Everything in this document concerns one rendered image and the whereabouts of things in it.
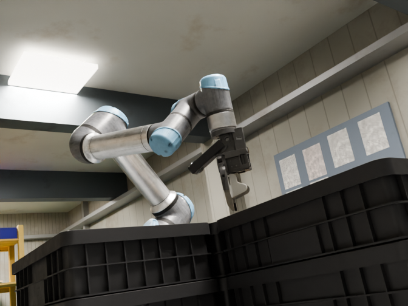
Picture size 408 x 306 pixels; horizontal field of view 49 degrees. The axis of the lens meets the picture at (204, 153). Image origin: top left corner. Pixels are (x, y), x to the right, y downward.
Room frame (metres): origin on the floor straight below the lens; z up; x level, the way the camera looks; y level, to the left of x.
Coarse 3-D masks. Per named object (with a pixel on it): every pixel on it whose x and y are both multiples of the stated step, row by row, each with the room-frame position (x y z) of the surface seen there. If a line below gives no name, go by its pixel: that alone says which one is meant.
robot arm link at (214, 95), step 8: (200, 80) 1.11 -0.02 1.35; (208, 80) 1.08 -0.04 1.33; (216, 80) 1.08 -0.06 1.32; (224, 80) 1.10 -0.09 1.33; (200, 88) 1.11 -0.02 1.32; (208, 88) 1.09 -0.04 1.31; (216, 88) 1.08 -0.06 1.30; (224, 88) 1.09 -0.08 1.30; (200, 96) 1.11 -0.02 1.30; (208, 96) 1.09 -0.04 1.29; (216, 96) 1.09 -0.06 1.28; (224, 96) 1.09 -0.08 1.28; (200, 104) 1.12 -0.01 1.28; (208, 104) 1.10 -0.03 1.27; (216, 104) 1.09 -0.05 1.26; (224, 104) 1.09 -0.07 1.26; (208, 112) 1.11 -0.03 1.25; (216, 112) 1.09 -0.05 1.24
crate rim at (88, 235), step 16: (176, 224) 0.85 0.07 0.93; (192, 224) 0.87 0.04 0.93; (208, 224) 0.90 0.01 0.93; (48, 240) 0.79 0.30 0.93; (64, 240) 0.73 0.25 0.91; (80, 240) 0.74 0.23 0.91; (96, 240) 0.76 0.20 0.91; (112, 240) 0.77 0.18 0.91; (32, 256) 0.88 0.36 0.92; (16, 272) 1.00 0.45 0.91
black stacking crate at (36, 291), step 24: (144, 240) 0.82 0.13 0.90; (168, 240) 0.85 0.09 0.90; (192, 240) 0.88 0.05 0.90; (48, 264) 0.82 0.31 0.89; (72, 264) 0.74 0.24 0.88; (96, 264) 0.77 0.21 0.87; (120, 264) 0.79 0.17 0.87; (144, 264) 0.81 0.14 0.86; (168, 264) 0.85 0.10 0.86; (192, 264) 0.87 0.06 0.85; (24, 288) 0.96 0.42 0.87; (48, 288) 0.82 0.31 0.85; (72, 288) 0.74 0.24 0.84; (96, 288) 0.76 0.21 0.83; (120, 288) 0.79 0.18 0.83; (144, 288) 0.82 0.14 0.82
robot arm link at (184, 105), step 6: (192, 96) 1.14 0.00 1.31; (180, 102) 1.16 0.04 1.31; (186, 102) 1.15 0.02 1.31; (192, 102) 1.13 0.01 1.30; (174, 108) 1.18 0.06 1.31; (180, 108) 1.13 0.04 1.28; (186, 108) 1.14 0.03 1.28; (192, 108) 1.14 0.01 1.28; (186, 114) 1.13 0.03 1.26; (192, 114) 1.14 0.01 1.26; (198, 114) 1.15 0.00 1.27; (192, 120) 1.14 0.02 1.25; (198, 120) 1.17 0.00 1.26; (192, 126) 1.15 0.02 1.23
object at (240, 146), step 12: (216, 132) 1.11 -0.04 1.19; (228, 132) 1.10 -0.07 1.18; (240, 132) 1.11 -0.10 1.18; (228, 144) 1.13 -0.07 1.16; (240, 144) 1.12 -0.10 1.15; (216, 156) 1.13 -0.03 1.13; (228, 156) 1.11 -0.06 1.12; (240, 156) 1.12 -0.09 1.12; (228, 168) 1.13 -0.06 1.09; (240, 168) 1.12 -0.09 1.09
